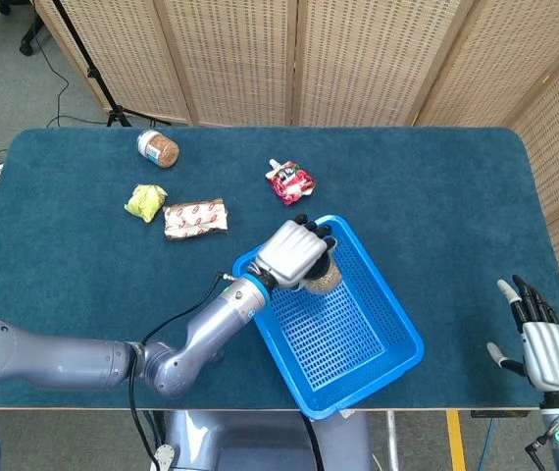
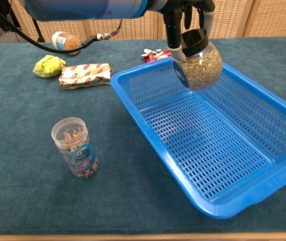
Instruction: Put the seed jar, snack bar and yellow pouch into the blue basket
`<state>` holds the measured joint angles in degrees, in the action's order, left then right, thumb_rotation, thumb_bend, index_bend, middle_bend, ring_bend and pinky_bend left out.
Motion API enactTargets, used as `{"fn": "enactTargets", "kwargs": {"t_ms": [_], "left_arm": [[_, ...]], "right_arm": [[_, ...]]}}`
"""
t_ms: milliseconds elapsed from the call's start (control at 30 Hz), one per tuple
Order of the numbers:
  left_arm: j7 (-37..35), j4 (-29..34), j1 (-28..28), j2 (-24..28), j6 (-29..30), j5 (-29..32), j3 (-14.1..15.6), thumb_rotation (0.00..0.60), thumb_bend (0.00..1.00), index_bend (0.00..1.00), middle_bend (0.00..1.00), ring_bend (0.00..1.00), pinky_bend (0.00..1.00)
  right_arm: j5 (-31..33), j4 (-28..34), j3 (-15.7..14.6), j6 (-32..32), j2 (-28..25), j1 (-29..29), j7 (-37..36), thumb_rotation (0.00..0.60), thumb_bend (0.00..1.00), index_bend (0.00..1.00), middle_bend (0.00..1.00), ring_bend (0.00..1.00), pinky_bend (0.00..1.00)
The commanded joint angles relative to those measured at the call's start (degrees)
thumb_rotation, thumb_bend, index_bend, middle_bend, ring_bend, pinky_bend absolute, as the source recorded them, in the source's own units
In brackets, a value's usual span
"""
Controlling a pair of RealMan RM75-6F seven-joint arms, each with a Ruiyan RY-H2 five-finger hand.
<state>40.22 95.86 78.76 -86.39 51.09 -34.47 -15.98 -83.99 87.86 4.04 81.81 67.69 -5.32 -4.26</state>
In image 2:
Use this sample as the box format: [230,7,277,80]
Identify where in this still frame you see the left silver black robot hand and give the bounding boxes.
[158,0,215,62]

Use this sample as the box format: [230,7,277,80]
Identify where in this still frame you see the transparent seed jar black lid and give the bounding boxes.
[172,29,223,91]

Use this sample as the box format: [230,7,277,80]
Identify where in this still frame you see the silver red snack bag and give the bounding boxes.
[58,62,113,91]

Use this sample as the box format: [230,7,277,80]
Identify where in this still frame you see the yellow-green bag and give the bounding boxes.
[32,54,68,78]

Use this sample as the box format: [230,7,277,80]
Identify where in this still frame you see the white-lid jar brown contents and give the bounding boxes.
[51,31,82,56]

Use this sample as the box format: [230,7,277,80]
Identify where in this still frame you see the clear cartoon-label snack jar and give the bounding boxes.
[51,117,100,179]

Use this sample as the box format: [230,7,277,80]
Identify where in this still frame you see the red spouted drink pouch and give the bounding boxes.
[140,47,172,63]

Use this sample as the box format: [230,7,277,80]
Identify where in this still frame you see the woven wooden folding screen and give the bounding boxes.
[10,0,286,42]

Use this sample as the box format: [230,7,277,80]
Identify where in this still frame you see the blue perforated plastic basket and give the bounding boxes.
[110,56,286,219]

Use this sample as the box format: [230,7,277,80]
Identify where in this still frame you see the black tripod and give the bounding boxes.
[31,19,46,43]

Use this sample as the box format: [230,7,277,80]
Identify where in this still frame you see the teal blue table mat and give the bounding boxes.
[0,36,286,235]

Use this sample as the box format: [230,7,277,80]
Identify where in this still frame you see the black arm cable with connector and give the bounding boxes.
[0,5,123,54]

